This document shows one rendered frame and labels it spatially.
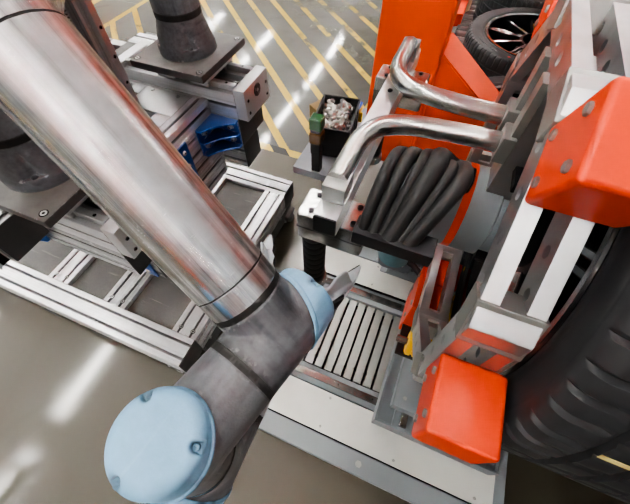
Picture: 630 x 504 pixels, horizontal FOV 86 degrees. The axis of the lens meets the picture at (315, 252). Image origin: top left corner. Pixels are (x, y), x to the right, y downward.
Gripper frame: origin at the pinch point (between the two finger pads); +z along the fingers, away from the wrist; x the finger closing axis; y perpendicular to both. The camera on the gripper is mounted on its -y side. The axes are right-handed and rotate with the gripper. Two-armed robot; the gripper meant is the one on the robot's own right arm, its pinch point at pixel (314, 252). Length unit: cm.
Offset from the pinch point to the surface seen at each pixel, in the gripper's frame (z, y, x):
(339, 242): -2.8, 8.9, -4.6
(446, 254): 24.5, -21.8, -23.3
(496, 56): 148, -33, -26
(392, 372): 8, -68, -24
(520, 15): 197, -33, -33
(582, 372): -12.0, 15.8, -29.1
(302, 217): -2.8, 11.5, 0.5
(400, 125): 11.3, 17.6, -7.1
